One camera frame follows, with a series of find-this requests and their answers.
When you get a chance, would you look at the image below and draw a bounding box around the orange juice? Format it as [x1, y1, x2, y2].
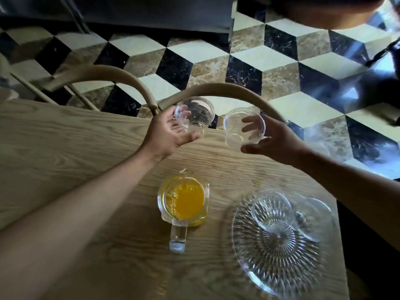
[164, 177, 206, 220]

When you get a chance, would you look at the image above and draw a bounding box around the person's right forearm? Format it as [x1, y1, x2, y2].
[295, 148, 400, 252]

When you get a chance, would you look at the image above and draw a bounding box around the black wheeled trolley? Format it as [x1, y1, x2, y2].
[364, 0, 400, 127]

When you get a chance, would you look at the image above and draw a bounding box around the clear patterned glass plate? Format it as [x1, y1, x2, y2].
[231, 187, 337, 299]

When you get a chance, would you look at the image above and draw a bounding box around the dark brown wooden bench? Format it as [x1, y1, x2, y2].
[337, 177, 400, 300]

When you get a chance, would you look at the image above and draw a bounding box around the black cabinet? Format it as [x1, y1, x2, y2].
[0, 0, 238, 35]

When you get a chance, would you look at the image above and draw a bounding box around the person's right hand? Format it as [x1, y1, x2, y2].
[240, 115, 308, 168]

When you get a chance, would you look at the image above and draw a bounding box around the ribbed glass pitcher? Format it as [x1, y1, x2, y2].
[157, 168, 210, 254]

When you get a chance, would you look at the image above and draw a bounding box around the round brown wooden stool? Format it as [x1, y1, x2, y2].
[270, 0, 388, 30]

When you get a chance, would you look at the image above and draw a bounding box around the beige curved-back chair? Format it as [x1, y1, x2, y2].
[9, 64, 159, 116]
[157, 82, 285, 130]

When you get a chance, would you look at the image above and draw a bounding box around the light wooden table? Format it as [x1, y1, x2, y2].
[0, 98, 350, 300]

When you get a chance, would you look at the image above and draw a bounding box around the person's left forearm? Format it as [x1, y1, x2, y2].
[0, 150, 157, 300]

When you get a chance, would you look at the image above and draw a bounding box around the clear drinking glass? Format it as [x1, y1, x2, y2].
[223, 108, 266, 150]
[289, 196, 335, 243]
[250, 190, 294, 233]
[174, 96, 215, 136]

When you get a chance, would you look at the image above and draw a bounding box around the person's left hand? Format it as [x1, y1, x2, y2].
[137, 104, 202, 163]

